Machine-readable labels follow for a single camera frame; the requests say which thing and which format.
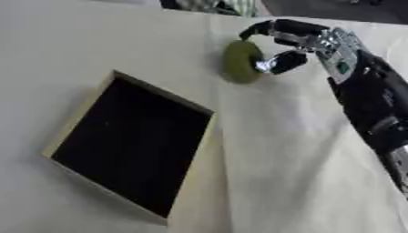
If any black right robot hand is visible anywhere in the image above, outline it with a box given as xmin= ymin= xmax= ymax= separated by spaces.
xmin=237 ymin=18 xmax=332 ymax=76

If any olive green ring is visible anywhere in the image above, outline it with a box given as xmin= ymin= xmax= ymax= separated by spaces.
xmin=221 ymin=40 xmax=267 ymax=85

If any tan cardboard box black inside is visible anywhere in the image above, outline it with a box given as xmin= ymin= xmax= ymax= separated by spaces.
xmin=41 ymin=69 xmax=217 ymax=226

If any person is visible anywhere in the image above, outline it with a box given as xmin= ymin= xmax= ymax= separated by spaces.
xmin=158 ymin=0 xmax=261 ymax=17

